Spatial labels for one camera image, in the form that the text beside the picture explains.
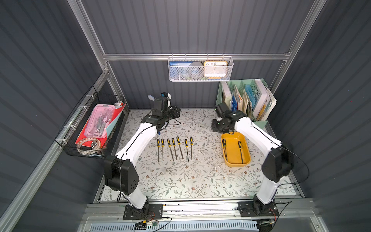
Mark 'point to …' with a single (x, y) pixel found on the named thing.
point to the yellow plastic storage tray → (235, 151)
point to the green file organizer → (251, 96)
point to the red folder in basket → (118, 109)
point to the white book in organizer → (265, 102)
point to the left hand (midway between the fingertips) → (177, 108)
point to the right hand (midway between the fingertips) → (216, 127)
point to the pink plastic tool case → (100, 120)
